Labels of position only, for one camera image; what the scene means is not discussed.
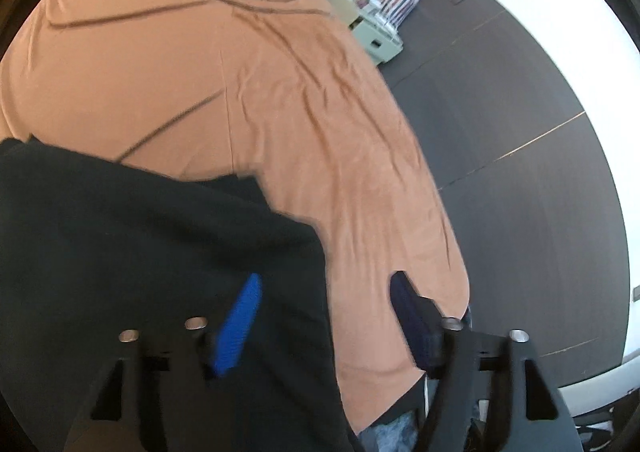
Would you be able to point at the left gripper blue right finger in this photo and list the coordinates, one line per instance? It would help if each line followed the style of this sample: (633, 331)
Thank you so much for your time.
(420, 322)

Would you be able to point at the white bedside drawer cabinet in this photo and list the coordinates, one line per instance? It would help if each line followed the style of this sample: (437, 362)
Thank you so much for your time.
(377, 38)

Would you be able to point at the black long sleeve shirt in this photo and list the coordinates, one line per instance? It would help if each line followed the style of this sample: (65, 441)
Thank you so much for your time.
(114, 285)

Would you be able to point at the orange fleece blanket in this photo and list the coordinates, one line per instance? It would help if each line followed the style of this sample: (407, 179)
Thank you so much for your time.
(195, 89)

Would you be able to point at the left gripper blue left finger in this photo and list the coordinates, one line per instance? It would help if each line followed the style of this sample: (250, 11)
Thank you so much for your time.
(233, 333)

